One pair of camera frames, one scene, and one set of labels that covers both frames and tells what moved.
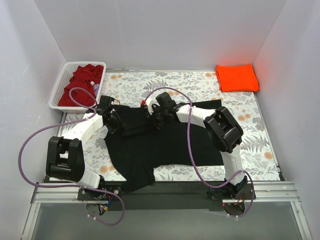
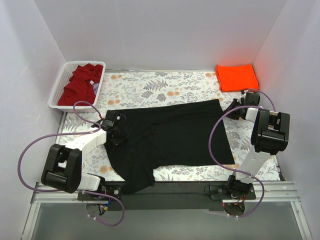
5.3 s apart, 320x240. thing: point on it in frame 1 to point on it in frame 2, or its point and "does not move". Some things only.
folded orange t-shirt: (237, 78) does not move
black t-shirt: (143, 143) does not move
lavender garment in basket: (96, 87) does not move
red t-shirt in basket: (80, 91) does not move
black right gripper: (157, 119) to (235, 110)
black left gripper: (116, 122) to (120, 135)
